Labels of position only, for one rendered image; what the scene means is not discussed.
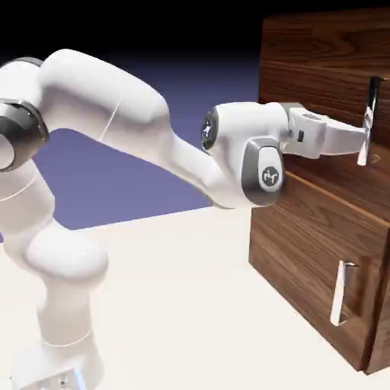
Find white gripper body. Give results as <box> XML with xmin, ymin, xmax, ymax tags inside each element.
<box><xmin>322</xmin><ymin>118</ymin><xmax>368</xmax><ymax>156</ymax></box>

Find dark wooden cabinet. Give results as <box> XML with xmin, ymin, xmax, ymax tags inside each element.
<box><xmin>248</xmin><ymin>7</ymin><xmax>390</xmax><ymax>376</ymax></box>

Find dark wooden cabinet door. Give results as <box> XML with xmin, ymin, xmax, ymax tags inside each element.
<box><xmin>257</xmin><ymin>16</ymin><xmax>390</xmax><ymax>227</ymax></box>
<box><xmin>248</xmin><ymin>170</ymin><xmax>390</xmax><ymax>376</ymax></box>

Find silver metal door handle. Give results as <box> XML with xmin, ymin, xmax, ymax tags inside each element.
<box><xmin>329</xmin><ymin>260</ymin><xmax>360</xmax><ymax>328</ymax></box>
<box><xmin>356</xmin><ymin>75</ymin><xmax>382</xmax><ymax>168</ymax></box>

